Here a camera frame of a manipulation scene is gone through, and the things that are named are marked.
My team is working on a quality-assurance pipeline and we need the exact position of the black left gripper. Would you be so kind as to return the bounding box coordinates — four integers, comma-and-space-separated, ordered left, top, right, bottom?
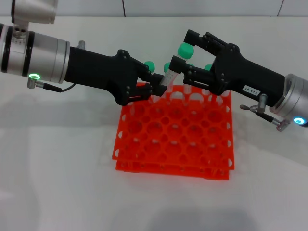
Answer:
64, 47, 168, 106

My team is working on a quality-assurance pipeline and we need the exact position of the silver right gripper clamp lever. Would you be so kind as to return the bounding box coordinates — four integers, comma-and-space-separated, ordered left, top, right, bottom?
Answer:
240, 93, 268, 114

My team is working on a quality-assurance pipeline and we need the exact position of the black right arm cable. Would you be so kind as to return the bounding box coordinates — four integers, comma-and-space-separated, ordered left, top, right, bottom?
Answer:
250, 105, 290, 132

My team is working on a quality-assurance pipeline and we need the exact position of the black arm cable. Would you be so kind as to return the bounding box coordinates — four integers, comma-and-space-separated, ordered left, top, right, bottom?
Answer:
26, 78, 78, 93
250, 105, 290, 132

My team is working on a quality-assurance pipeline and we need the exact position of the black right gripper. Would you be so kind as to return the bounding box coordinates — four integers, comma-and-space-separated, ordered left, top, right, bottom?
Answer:
169, 29, 286, 108

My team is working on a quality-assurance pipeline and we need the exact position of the orange plastic test tube rack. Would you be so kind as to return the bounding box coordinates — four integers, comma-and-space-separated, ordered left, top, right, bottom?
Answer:
112, 82, 235, 180

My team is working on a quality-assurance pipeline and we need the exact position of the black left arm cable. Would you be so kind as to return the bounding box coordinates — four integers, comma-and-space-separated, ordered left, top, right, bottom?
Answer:
26, 78, 78, 93

